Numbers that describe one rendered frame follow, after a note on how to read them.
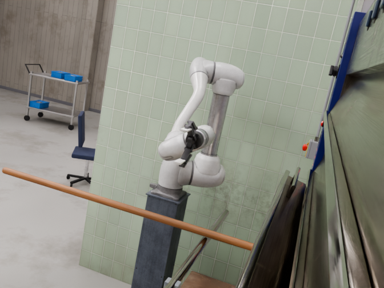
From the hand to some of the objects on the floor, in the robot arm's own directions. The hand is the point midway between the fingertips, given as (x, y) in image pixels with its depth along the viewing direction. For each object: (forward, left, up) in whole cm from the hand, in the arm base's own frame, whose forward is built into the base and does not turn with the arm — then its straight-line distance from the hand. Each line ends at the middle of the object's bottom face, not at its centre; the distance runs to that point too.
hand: (180, 146), depth 159 cm
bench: (+51, +26, -149) cm, 159 cm away
